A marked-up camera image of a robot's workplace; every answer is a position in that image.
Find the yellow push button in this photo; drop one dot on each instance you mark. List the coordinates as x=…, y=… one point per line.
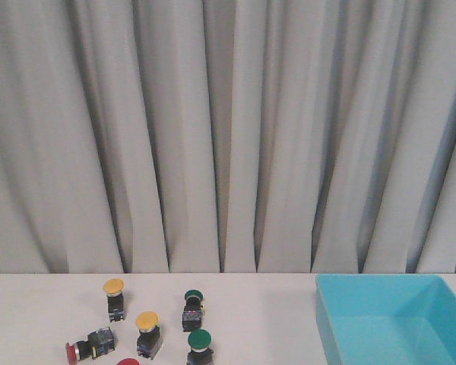
x=115, y=300
x=148, y=341

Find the red push button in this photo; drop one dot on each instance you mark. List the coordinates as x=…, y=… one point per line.
x=98, y=343
x=128, y=361

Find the red push button lying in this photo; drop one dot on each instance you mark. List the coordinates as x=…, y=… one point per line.
x=98, y=343

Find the light blue plastic box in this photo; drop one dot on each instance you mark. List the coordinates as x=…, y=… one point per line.
x=386, y=319

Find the green push button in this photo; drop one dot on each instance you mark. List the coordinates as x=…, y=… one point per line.
x=193, y=311
x=200, y=354

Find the green push button far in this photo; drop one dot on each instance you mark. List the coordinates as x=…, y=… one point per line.
x=193, y=311

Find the red push button front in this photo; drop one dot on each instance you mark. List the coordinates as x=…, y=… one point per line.
x=128, y=361

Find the grey pleated curtain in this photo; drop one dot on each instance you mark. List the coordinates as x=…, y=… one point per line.
x=227, y=136

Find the green push button near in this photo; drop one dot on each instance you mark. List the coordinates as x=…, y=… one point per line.
x=200, y=354

